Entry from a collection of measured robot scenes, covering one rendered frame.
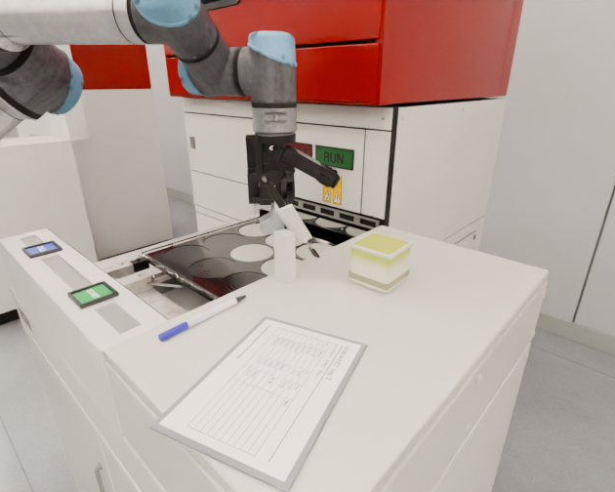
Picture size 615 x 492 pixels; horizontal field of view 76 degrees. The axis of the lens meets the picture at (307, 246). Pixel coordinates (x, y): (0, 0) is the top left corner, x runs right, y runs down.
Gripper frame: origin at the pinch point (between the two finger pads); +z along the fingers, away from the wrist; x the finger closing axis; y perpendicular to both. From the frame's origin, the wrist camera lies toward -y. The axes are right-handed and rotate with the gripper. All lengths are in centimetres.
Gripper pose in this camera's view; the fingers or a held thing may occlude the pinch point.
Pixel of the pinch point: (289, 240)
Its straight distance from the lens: 75.6
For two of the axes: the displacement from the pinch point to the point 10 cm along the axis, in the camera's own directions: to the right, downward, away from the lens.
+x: 1.2, 3.9, -9.1
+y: -9.9, 0.5, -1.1
